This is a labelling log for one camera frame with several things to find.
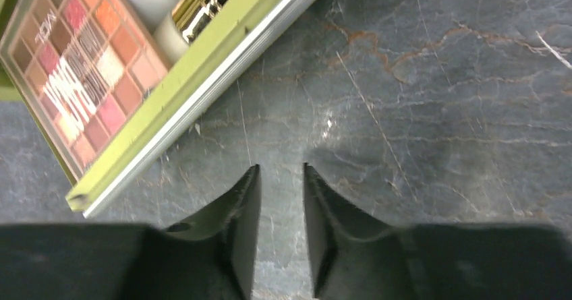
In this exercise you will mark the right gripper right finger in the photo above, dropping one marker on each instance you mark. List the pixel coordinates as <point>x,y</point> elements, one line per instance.
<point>352,255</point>

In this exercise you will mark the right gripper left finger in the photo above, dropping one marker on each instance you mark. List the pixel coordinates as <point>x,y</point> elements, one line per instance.
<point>222,239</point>

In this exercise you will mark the pink eyeshadow palette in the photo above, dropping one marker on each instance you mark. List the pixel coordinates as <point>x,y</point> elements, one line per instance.
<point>84,67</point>

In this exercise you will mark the green metal drawer box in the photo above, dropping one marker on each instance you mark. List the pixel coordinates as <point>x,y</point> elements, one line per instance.
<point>228,45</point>

